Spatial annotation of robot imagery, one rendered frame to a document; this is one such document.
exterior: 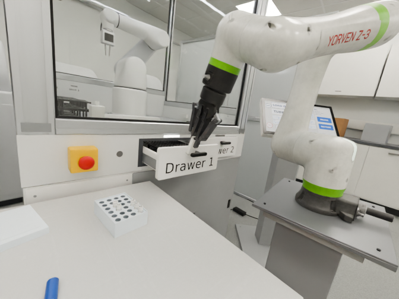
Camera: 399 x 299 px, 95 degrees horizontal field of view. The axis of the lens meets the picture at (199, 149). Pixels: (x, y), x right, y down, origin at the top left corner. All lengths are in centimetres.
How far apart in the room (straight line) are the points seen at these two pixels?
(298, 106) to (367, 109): 335
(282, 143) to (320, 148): 14
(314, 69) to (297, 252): 65
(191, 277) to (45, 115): 54
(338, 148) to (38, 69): 85
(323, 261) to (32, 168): 90
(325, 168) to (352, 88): 315
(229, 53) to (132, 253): 51
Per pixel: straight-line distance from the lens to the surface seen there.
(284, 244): 80
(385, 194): 353
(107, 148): 69
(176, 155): 63
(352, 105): 413
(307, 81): 83
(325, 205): 75
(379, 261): 66
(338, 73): 387
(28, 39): 65
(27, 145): 66
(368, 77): 383
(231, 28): 52
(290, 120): 80
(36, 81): 64
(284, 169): 151
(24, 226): 57
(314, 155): 71
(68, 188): 71
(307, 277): 84
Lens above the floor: 107
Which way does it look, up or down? 13 degrees down
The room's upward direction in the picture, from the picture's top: 7 degrees clockwise
